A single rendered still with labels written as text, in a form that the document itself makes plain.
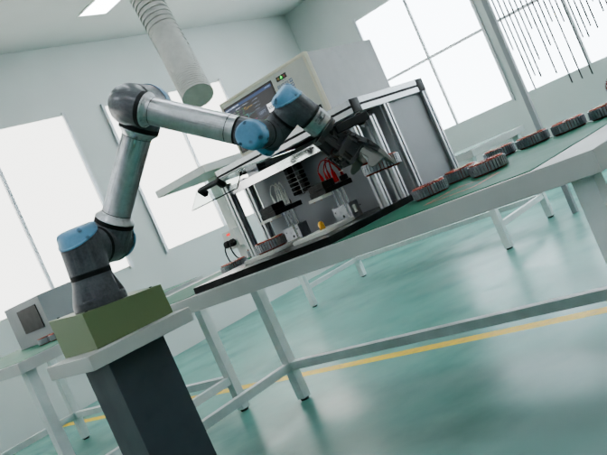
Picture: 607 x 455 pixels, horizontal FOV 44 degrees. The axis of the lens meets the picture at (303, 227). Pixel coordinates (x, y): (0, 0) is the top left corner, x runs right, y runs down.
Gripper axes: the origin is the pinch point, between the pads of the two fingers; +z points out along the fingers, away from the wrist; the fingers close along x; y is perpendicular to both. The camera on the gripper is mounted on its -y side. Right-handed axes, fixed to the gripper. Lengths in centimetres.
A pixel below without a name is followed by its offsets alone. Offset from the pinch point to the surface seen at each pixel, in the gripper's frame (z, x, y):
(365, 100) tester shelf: -8.1, -21.4, -24.4
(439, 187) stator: 19.1, -1.9, -6.6
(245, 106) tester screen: -33, -60, -15
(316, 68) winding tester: -24.7, -31.4, -28.1
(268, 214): -7, -57, 13
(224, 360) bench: 50, -206, 44
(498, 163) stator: 24.6, 13.1, -15.7
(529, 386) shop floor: 96, -29, 17
